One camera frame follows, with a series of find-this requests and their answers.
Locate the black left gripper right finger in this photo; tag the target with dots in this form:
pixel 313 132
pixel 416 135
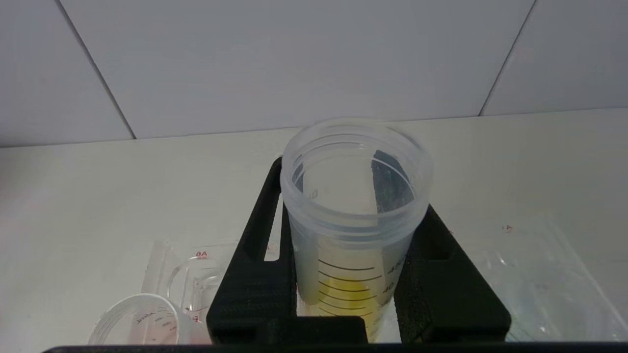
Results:
pixel 451 304

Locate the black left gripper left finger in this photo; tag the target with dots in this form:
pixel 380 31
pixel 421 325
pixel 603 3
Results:
pixel 245 304

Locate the test tube with yellow pigment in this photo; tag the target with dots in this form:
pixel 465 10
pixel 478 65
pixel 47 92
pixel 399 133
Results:
pixel 353 230

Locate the clear acrylic test tube rack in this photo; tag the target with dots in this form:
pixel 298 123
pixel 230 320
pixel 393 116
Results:
pixel 535 274

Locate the test tube with red pigment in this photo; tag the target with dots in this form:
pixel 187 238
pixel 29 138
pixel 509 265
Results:
pixel 147 318

